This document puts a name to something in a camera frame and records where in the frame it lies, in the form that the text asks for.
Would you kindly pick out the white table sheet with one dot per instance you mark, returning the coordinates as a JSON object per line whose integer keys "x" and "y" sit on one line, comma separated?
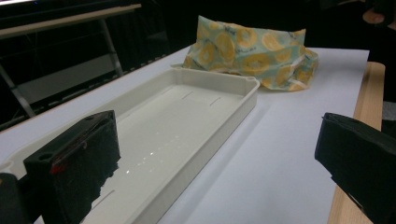
{"x": 280, "y": 149}

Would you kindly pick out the metal frame table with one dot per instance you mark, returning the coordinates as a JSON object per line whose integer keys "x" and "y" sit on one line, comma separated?
{"x": 62, "y": 46}

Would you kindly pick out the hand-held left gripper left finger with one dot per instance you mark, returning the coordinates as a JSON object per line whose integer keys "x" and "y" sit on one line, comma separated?
{"x": 77, "y": 161}

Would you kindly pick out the yellow patterned face mask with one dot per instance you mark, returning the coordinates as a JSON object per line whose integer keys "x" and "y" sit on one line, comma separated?
{"x": 249, "y": 56}

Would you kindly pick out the white plastic tray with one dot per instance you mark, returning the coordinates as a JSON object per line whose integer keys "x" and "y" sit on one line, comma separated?
{"x": 174, "y": 124}

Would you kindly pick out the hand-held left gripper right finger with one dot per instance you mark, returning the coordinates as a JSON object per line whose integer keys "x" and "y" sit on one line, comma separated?
{"x": 358, "y": 155}

